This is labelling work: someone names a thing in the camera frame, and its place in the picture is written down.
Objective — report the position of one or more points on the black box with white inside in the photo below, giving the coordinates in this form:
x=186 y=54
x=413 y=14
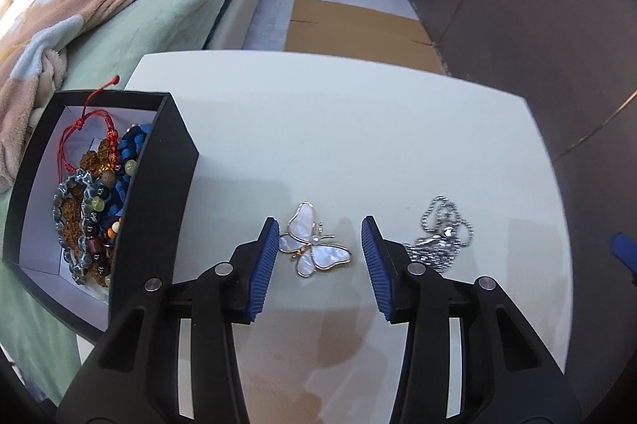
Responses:
x=159 y=185

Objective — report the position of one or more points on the dark brown wardrobe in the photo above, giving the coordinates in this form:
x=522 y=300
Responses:
x=522 y=6

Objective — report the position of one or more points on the white side table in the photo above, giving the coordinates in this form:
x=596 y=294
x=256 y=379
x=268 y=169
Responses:
x=348 y=130

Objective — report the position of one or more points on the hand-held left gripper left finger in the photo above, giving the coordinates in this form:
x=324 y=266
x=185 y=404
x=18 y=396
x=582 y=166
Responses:
x=263 y=264

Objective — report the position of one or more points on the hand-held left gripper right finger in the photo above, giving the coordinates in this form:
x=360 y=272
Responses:
x=375 y=264

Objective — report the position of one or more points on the white butterfly brooch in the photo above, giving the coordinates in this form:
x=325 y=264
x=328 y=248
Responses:
x=326 y=252

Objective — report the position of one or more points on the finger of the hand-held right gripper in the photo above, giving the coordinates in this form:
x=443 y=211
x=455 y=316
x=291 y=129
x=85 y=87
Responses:
x=626 y=252

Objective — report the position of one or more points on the flat brown cardboard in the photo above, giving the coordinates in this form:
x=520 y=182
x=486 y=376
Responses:
x=358 y=36

